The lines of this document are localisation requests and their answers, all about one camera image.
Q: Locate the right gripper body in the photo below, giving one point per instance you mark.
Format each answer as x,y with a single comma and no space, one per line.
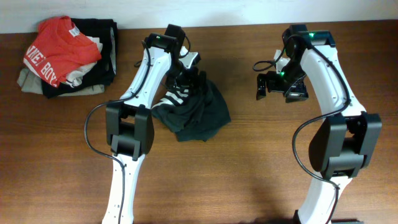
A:
289,81

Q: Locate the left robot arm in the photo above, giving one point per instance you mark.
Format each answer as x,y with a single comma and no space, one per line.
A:
129,125

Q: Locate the dark green Nike t-shirt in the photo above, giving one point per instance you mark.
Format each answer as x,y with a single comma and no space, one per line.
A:
193,115

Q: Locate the red folded t-shirt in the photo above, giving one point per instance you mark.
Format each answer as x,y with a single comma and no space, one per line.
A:
59,49

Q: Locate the white folded garment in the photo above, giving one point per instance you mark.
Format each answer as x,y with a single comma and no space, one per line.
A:
75,78

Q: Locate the black folded garment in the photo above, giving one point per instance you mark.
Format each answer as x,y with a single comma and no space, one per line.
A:
104,72

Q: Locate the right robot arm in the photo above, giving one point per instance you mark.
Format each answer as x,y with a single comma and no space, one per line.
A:
332,148

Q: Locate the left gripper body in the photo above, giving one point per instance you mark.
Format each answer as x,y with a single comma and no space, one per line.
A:
178,73

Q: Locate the beige folded garment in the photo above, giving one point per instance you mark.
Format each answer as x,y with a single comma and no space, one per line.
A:
31,83

